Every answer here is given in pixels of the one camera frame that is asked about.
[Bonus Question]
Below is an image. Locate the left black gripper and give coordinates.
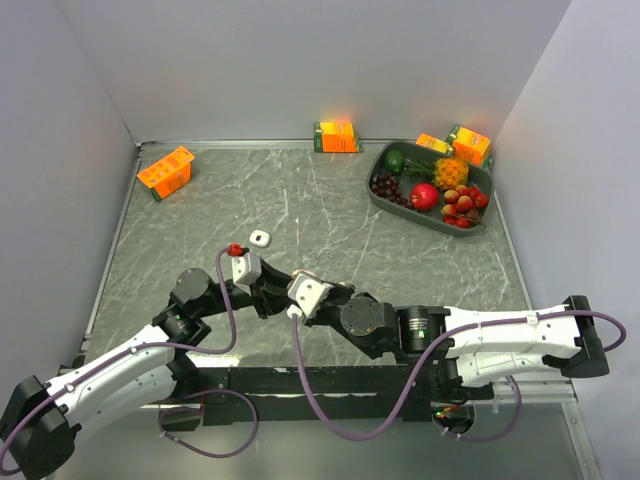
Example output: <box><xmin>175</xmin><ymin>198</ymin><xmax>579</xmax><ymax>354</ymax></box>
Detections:
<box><xmin>197</xmin><ymin>256</ymin><xmax>297</xmax><ymax>318</ymax></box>

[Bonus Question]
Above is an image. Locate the white earbud charging case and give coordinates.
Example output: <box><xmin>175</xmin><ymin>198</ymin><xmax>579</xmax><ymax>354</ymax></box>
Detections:
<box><xmin>249</xmin><ymin>230</ymin><xmax>271</xmax><ymax>248</ymax></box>

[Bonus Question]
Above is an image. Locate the pink earbud charging case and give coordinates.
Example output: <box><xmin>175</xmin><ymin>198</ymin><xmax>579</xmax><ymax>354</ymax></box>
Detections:
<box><xmin>291</xmin><ymin>269</ymin><xmax>316</xmax><ymax>278</ymax></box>

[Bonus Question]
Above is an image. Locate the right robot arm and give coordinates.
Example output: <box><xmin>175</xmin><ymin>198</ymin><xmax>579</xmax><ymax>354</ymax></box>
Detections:
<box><xmin>287</xmin><ymin>286</ymin><xmax>609</xmax><ymax>399</ymax></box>

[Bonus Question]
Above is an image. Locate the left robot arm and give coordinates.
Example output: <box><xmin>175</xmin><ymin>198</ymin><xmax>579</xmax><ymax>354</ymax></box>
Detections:
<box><xmin>1</xmin><ymin>254</ymin><xmax>291</xmax><ymax>479</ymax></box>

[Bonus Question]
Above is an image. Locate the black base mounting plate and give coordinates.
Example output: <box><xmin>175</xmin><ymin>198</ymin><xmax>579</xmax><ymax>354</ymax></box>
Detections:
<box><xmin>137</xmin><ymin>364</ymin><xmax>494</xmax><ymax>427</ymax></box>

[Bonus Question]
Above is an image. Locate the dark grape bunch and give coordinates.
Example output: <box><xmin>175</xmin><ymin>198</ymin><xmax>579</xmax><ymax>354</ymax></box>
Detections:
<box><xmin>370</xmin><ymin>172</ymin><xmax>414</xmax><ymax>210</ymax></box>

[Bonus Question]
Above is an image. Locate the red apple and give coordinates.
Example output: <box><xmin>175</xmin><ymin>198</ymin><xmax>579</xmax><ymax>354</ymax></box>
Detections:
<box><xmin>409</xmin><ymin>183</ymin><xmax>439</xmax><ymax>211</ymax></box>

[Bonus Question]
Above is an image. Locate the orange juice carton left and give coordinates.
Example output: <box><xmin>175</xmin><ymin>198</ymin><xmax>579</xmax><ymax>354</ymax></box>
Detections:
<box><xmin>137</xmin><ymin>146</ymin><xmax>195</xmax><ymax>202</ymax></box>

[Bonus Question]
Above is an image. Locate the orange juice carton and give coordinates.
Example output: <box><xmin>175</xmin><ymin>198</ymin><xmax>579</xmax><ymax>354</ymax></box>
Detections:
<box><xmin>445</xmin><ymin>125</ymin><xmax>492</xmax><ymax>167</ymax></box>
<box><xmin>137</xmin><ymin>146</ymin><xmax>195</xmax><ymax>202</ymax></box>
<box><xmin>313</xmin><ymin>122</ymin><xmax>363</xmax><ymax>153</ymax></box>

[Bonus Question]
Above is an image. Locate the green lime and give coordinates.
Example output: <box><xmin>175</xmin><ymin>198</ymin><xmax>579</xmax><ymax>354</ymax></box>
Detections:
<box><xmin>384</xmin><ymin>150</ymin><xmax>405</xmax><ymax>175</ymax></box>

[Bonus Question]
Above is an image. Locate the orange juice carton middle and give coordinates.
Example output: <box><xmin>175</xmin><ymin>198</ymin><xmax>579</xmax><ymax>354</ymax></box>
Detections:
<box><xmin>313</xmin><ymin>122</ymin><xmax>363</xmax><ymax>153</ymax></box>

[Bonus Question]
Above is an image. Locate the red lychee bunch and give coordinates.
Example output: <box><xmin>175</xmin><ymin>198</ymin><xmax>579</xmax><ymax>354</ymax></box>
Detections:
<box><xmin>440</xmin><ymin>185</ymin><xmax>490</xmax><ymax>229</ymax></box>

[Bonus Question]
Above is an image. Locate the small pineapple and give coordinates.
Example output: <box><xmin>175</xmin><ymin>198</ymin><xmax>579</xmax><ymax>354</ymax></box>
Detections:
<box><xmin>404</xmin><ymin>157</ymin><xmax>470</xmax><ymax>190</ymax></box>

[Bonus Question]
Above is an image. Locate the orange carton behind tray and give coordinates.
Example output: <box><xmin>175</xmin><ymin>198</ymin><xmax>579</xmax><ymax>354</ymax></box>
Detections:
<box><xmin>415</xmin><ymin>133</ymin><xmax>454</xmax><ymax>157</ymax></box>

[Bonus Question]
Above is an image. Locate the orange juice carton right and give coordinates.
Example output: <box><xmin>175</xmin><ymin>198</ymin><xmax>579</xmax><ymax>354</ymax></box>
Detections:
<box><xmin>445</xmin><ymin>125</ymin><xmax>492</xmax><ymax>167</ymax></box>

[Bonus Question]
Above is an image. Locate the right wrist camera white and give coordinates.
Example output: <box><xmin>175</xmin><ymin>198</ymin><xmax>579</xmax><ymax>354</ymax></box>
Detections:
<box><xmin>286</xmin><ymin>275</ymin><xmax>331</xmax><ymax>320</ymax></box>

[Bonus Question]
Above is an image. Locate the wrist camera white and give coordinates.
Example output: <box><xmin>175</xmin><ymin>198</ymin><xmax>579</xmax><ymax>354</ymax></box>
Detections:
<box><xmin>286</xmin><ymin>275</ymin><xmax>331</xmax><ymax>320</ymax></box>
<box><xmin>228</xmin><ymin>244</ymin><xmax>262</xmax><ymax>287</ymax></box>

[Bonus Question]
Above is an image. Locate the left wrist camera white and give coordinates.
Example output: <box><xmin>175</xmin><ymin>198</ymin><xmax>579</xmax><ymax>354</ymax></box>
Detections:
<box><xmin>228</xmin><ymin>244</ymin><xmax>262</xmax><ymax>287</ymax></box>

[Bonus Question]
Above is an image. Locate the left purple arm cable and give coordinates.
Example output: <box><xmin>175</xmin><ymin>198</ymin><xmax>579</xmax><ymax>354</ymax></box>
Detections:
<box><xmin>0</xmin><ymin>249</ymin><xmax>238</xmax><ymax>475</ymax></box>

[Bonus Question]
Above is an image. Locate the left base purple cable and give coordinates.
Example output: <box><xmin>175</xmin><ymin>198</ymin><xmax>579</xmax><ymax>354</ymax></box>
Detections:
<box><xmin>158</xmin><ymin>390</ymin><xmax>260</xmax><ymax>459</ymax></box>

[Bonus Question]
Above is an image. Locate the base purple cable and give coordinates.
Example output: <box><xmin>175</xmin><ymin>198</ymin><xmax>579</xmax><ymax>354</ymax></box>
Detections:
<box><xmin>432</xmin><ymin>375</ymin><xmax>524</xmax><ymax>443</ymax></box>
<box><xmin>158</xmin><ymin>390</ymin><xmax>260</xmax><ymax>459</ymax></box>

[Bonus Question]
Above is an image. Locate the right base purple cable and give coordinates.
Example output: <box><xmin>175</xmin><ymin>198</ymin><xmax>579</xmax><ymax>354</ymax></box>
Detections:
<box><xmin>432</xmin><ymin>375</ymin><xmax>524</xmax><ymax>443</ymax></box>

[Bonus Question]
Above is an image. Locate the aluminium rail frame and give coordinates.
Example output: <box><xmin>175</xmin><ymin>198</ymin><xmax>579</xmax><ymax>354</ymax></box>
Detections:
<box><xmin>57</xmin><ymin>141</ymin><xmax>601</xmax><ymax>479</ymax></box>

